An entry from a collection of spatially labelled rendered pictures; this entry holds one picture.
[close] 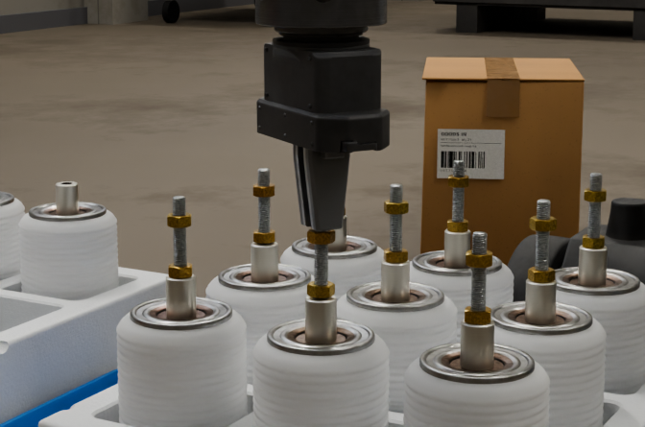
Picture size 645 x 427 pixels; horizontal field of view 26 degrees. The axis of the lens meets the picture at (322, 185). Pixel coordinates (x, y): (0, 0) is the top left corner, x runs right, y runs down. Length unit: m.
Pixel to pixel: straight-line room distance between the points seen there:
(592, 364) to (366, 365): 0.17
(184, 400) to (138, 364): 0.04
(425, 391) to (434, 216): 1.23
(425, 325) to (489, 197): 1.08
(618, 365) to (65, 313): 0.51
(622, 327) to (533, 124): 1.01
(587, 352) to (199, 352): 0.28
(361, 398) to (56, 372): 0.42
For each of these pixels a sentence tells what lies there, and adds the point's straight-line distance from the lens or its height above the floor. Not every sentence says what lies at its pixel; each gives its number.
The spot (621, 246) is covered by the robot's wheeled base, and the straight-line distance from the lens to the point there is 1.45.
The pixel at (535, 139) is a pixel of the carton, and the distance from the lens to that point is 2.11.
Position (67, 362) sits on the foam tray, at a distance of 1.31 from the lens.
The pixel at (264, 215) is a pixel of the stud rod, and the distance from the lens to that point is 1.12.
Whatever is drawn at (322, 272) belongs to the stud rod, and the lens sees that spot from 0.96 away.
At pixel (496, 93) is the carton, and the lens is 2.09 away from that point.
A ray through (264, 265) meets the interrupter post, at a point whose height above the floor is 0.27.
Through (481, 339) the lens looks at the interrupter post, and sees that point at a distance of 0.92.
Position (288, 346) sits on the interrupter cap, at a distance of 0.95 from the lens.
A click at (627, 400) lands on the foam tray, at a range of 1.10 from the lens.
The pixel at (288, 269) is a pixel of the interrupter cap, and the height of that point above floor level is 0.25.
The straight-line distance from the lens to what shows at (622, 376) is 1.13.
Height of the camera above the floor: 0.55
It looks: 11 degrees down
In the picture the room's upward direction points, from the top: straight up
